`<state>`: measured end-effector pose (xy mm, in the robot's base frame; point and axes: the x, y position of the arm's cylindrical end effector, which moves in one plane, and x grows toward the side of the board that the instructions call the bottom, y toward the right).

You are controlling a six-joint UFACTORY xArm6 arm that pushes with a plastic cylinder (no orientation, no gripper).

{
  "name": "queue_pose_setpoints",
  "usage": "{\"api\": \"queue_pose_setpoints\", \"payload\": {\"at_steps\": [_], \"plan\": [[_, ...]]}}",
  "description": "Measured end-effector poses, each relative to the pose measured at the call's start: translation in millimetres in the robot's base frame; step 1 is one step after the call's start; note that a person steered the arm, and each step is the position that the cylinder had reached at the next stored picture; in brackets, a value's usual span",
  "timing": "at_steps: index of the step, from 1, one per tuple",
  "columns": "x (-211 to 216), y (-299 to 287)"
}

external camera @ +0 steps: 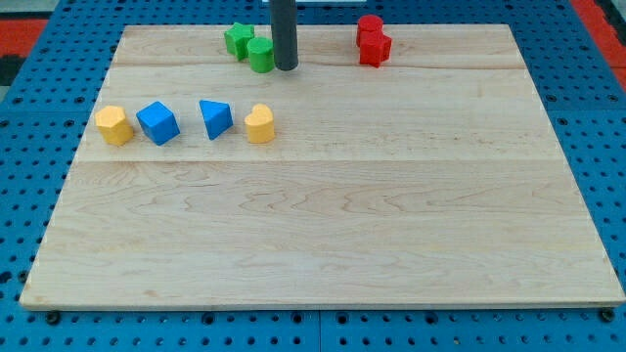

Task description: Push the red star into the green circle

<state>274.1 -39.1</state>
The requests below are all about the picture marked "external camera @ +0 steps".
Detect red star block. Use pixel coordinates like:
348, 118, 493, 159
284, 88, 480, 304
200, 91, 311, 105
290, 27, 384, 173
359, 31, 392, 67

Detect green star block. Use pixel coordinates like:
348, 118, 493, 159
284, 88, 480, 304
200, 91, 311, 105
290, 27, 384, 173
224, 22, 255, 61

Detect yellow heart block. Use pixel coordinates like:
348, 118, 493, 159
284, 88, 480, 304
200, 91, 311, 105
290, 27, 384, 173
244, 104, 275, 144

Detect blue triangle block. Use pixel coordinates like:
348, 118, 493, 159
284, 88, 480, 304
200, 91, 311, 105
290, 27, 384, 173
199, 100, 233, 140

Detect light wooden board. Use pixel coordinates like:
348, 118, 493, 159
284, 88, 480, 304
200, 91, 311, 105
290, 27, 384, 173
21, 24, 625, 311

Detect green cylinder block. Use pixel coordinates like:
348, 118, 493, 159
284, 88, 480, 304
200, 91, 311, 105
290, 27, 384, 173
246, 37, 275, 73

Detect blue cube block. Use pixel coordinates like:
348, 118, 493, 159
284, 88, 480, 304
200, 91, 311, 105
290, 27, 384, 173
136, 101, 180, 146

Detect red cylinder block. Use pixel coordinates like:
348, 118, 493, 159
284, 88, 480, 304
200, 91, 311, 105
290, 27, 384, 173
356, 15, 383, 47

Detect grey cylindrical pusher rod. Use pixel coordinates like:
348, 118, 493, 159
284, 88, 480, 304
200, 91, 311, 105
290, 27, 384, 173
269, 0, 298, 71

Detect yellow hexagon block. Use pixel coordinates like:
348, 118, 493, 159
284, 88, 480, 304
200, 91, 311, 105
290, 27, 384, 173
95, 106, 134, 146

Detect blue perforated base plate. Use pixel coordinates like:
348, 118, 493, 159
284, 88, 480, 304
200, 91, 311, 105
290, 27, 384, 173
1, 0, 625, 351

